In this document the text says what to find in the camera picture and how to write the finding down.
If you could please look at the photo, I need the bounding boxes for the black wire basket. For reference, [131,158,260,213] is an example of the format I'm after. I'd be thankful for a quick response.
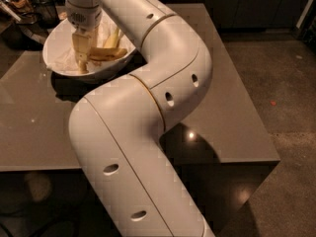
[32,0,60,29]

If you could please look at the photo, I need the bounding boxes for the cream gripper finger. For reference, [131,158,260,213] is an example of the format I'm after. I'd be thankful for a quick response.
[75,52,89,74]

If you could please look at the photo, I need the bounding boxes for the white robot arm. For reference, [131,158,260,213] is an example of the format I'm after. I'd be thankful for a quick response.
[66,0,215,237]

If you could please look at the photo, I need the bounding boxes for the white tilted bowl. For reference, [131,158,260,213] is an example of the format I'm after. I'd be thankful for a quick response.
[41,12,138,83]

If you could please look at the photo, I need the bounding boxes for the long curved yellow banana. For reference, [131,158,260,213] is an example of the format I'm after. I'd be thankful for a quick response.
[89,47,127,61]

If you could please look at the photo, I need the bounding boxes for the upright yellow banana right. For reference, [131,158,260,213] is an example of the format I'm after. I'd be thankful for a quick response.
[103,28,119,48]

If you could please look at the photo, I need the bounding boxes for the white paper bowl liner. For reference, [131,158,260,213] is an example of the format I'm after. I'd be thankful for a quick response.
[52,15,132,74]

